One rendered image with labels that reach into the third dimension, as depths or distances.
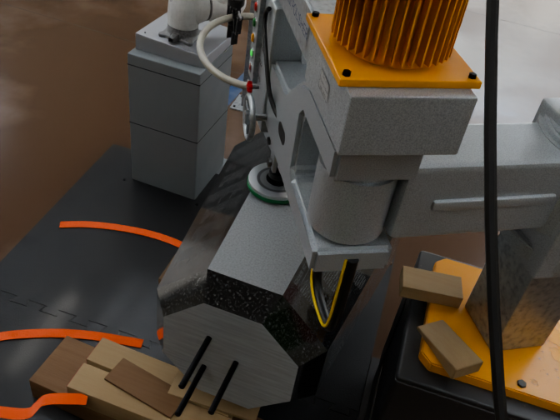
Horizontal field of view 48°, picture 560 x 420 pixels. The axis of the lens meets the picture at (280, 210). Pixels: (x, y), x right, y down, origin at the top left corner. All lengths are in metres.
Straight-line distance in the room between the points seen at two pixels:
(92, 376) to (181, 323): 0.56
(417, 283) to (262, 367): 0.58
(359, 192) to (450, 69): 0.32
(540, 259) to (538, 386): 0.47
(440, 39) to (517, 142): 0.47
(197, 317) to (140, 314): 0.96
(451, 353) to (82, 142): 2.71
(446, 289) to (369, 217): 0.76
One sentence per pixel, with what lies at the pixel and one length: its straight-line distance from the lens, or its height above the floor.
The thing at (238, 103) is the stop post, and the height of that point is 0.01.
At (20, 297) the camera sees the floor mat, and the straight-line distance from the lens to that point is 3.09.
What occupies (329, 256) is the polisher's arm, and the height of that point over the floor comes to 1.27.
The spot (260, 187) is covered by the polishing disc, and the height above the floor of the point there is 0.90.
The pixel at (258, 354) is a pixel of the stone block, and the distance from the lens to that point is 2.02.
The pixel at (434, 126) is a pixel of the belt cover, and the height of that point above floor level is 1.68.
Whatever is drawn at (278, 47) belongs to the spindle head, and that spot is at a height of 1.47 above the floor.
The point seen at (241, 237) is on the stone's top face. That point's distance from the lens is 2.07.
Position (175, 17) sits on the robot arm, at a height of 0.99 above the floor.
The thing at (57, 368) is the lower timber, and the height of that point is 0.13.
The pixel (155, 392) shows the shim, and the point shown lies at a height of 0.24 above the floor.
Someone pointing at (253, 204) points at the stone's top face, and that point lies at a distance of 2.20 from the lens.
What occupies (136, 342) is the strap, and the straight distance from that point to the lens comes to 2.84.
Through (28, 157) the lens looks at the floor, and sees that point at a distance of 3.91.
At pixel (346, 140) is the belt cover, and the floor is 1.65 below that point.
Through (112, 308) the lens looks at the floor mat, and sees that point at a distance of 2.97.
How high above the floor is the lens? 2.28
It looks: 40 degrees down
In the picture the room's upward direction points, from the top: 9 degrees clockwise
